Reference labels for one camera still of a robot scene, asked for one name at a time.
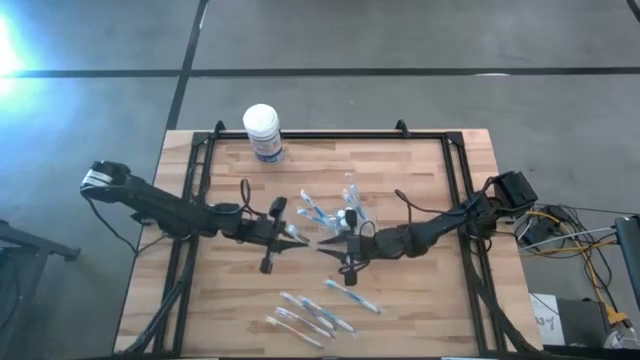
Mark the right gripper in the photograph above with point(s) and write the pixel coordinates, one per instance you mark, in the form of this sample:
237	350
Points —
365	245

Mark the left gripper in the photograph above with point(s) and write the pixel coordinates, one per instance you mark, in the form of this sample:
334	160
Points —
262	230

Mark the blue white toothbrush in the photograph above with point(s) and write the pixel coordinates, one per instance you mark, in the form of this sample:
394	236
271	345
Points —
350	197
352	296
361	202
315	206
296	232
310	216
329	315

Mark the purple white toothbrush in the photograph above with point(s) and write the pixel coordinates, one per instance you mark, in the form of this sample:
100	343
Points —
309	312
305	323

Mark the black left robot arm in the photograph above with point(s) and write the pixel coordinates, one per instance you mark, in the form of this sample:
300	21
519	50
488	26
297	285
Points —
165	207

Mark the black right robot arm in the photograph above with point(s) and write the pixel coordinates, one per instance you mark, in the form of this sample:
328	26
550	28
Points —
440	227

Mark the clear plastic organizer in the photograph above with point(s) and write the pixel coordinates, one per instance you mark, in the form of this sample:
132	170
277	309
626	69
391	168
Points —
325	227

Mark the orange wrapped toothbrush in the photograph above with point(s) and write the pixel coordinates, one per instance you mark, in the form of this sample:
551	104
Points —
296	333

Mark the white wipes canister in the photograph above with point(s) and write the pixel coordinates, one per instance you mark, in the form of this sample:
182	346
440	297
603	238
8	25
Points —
262	130

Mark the black table clamp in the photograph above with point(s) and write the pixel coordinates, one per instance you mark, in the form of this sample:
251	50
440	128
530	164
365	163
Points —
401	126
218	126

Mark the blue grey power box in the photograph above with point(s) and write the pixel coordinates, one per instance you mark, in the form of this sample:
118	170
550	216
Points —
540	232

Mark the white paper sheet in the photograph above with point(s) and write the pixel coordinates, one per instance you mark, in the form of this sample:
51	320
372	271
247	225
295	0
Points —
545	320

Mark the black metal cart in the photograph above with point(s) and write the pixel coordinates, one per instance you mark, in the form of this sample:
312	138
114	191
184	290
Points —
50	246

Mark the dark grey box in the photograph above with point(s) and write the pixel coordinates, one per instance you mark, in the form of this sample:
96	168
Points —
582	322

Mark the black upright stand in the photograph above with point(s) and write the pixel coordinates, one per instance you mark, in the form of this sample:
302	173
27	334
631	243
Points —
629	260

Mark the black aluminium table frame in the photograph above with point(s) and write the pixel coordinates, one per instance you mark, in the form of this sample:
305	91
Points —
325	135

